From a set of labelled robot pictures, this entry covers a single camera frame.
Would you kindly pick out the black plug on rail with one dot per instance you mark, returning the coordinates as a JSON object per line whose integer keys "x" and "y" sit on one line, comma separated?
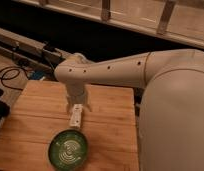
{"x": 48, "y": 48}

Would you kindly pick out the metal rail beam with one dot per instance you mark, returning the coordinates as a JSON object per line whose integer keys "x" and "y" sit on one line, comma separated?
{"x": 23, "y": 48}

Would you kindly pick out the blue object behind board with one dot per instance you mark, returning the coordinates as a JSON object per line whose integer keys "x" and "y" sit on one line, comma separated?
{"x": 37, "y": 75}

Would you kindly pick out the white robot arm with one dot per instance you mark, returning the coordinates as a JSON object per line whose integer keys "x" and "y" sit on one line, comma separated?
{"x": 171, "y": 120}

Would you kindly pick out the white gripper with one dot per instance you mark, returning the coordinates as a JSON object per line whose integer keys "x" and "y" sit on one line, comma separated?
{"x": 77, "y": 94}

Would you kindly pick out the wooden board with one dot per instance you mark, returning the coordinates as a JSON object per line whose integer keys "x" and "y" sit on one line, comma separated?
{"x": 40, "y": 113}

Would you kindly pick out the glass window frame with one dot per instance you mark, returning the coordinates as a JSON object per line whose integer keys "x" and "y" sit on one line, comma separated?
{"x": 180, "y": 21}

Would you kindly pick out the green ceramic bowl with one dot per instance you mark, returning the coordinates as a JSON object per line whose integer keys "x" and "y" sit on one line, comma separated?
{"x": 68, "y": 150}

